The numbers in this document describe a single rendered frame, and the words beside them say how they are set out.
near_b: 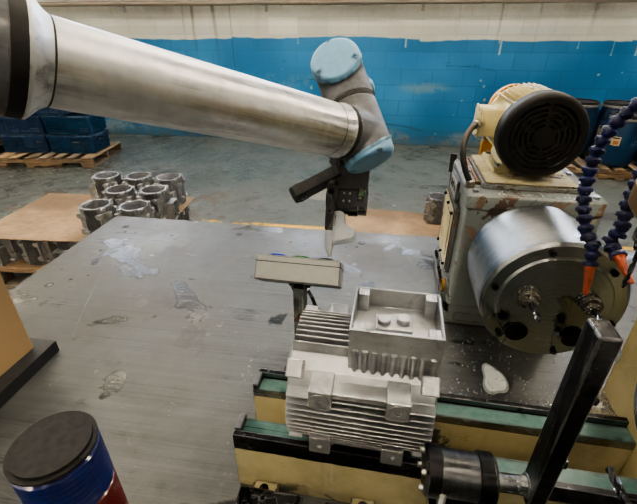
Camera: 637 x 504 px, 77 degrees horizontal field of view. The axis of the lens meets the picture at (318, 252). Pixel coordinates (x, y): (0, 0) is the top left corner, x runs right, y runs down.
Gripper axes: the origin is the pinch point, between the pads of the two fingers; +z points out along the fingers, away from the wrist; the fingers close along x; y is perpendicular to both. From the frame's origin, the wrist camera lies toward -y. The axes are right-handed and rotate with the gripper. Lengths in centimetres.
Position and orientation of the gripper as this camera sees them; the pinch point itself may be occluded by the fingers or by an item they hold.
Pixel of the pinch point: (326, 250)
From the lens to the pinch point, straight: 82.4
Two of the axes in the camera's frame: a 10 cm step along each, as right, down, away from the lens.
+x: 1.4, 1.6, 9.8
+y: 9.8, 0.9, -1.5
